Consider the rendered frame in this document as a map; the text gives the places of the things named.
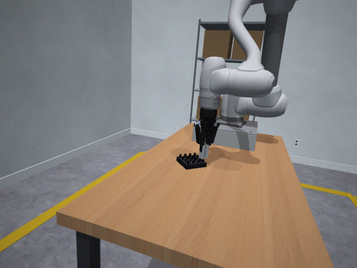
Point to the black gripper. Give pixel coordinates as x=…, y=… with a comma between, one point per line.
x=209, y=127

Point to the black knob box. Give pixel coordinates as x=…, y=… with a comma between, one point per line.
x=191, y=161

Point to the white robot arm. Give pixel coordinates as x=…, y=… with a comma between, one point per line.
x=251, y=79

